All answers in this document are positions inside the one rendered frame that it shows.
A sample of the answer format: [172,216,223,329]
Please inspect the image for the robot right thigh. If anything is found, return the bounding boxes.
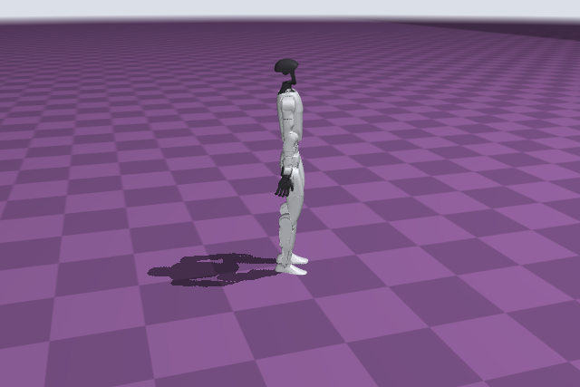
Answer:
[278,166,304,226]

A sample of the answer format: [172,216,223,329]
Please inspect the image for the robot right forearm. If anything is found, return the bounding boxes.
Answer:
[282,134,295,175]

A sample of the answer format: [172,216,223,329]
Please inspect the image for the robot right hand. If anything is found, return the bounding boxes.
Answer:
[275,167,294,198]

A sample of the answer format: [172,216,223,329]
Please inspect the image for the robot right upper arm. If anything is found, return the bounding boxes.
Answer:
[281,97,298,143]

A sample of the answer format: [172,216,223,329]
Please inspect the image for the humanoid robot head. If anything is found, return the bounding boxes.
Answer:
[275,59,298,94]

